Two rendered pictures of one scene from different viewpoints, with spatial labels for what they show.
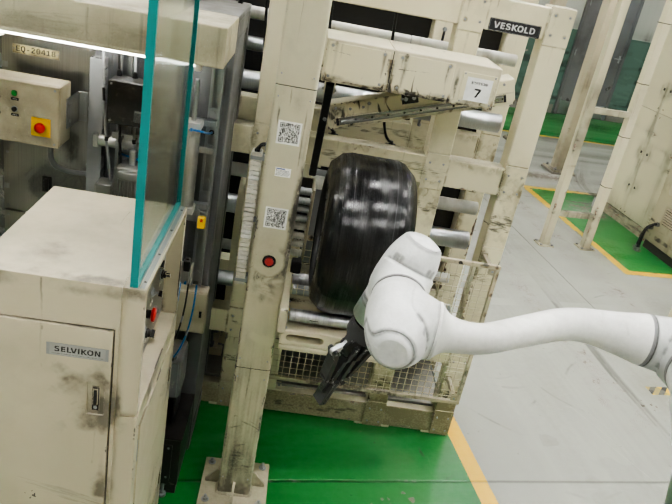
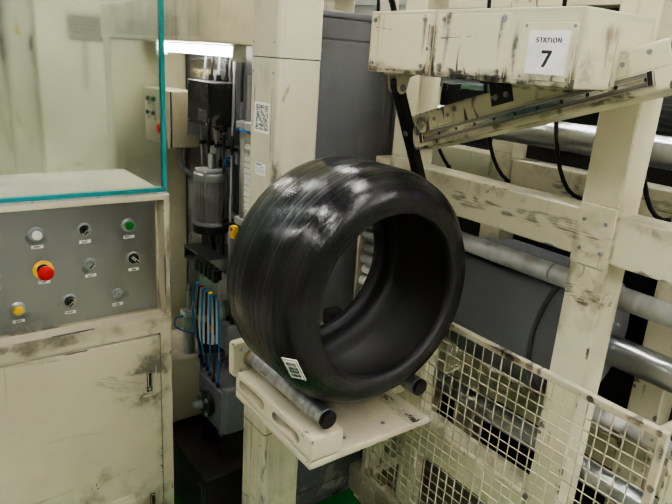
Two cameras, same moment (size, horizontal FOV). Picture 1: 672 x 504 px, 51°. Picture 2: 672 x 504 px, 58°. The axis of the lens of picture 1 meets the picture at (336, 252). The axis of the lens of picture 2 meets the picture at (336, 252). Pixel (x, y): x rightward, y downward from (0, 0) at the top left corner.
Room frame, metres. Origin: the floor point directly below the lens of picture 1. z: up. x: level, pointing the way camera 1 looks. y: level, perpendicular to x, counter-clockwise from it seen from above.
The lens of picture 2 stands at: (1.49, -1.21, 1.66)
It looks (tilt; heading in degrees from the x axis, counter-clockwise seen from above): 18 degrees down; 58
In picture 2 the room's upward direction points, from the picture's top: 4 degrees clockwise
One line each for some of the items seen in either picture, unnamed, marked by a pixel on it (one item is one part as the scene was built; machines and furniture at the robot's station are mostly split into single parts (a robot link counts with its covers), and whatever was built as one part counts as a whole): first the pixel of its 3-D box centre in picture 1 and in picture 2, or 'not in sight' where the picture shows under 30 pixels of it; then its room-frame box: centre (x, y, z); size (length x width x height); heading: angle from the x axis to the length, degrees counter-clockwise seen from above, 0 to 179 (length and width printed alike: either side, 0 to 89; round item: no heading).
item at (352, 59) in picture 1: (408, 69); (492, 48); (2.54, -0.13, 1.71); 0.61 x 0.25 x 0.15; 96
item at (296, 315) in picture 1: (336, 321); (287, 385); (2.10, -0.05, 0.90); 0.35 x 0.05 x 0.05; 96
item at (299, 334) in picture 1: (331, 337); (285, 407); (2.10, -0.04, 0.83); 0.36 x 0.09 x 0.06; 96
